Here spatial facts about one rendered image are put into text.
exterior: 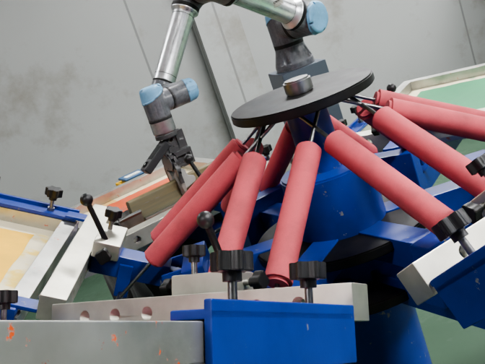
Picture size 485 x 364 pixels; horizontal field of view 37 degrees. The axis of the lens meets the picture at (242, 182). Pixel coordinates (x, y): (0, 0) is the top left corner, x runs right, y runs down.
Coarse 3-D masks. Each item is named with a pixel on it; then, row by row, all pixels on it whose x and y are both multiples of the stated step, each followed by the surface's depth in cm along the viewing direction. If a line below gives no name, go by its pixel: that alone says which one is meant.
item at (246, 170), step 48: (384, 96) 158; (240, 144) 161; (288, 144) 175; (336, 144) 136; (432, 144) 134; (192, 192) 163; (240, 192) 139; (288, 192) 132; (384, 192) 128; (480, 192) 127; (240, 240) 134; (288, 240) 125
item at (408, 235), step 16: (384, 160) 185; (400, 160) 183; (416, 160) 184; (416, 176) 183; (272, 192) 189; (432, 192) 159; (448, 192) 157; (464, 192) 157; (256, 208) 187; (272, 208) 186; (400, 208) 158; (256, 224) 187; (272, 224) 183; (384, 224) 151; (256, 240) 187; (272, 240) 164; (336, 240) 151; (400, 240) 141; (416, 240) 138; (432, 240) 128; (176, 256) 167; (208, 256) 167; (256, 256) 160; (304, 256) 149; (320, 256) 146; (384, 256) 147; (400, 256) 143; (416, 256) 129; (176, 272) 158; (336, 272) 149; (432, 304) 131
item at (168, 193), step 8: (200, 168) 236; (168, 184) 231; (176, 184) 232; (192, 184) 235; (152, 192) 228; (160, 192) 230; (168, 192) 231; (176, 192) 232; (136, 200) 226; (144, 200) 227; (152, 200) 228; (160, 200) 230; (168, 200) 231; (176, 200) 232; (128, 208) 227; (136, 208) 226; (144, 208) 227; (152, 208) 229; (160, 208) 230; (144, 216) 227
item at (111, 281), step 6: (108, 276) 270; (108, 282) 275; (114, 282) 268; (138, 282) 240; (114, 288) 273; (132, 288) 249; (138, 288) 242; (144, 288) 239; (150, 288) 236; (132, 294) 255; (138, 294) 244; (144, 294) 241; (150, 294) 239
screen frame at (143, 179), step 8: (200, 160) 280; (208, 160) 276; (160, 168) 292; (192, 168) 287; (144, 176) 289; (152, 176) 290; (160, 176) 292; (128, 184) 286; (136, 184) 287; (144, 184) 289; (104, 192) 284; (112, 192) 283; (120, 192) 284; (96, 200) 280; (104, 200) 281; (72, 208) 276; (80, 208) 277; (80, 224) 249; (144, 248) 210
